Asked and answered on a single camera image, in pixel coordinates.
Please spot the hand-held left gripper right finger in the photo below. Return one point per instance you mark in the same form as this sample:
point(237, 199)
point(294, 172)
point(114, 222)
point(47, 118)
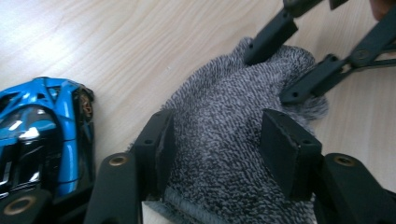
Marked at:
point(292, 155)

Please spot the grey terry cloth pouch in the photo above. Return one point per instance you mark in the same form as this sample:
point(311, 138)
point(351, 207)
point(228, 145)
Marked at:
point(218, 124)

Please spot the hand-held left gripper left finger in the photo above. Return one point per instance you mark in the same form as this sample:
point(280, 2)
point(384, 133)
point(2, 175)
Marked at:
point(149, 161)

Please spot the blue toy car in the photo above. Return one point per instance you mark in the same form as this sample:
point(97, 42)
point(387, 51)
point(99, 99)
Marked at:
point(46, 130)

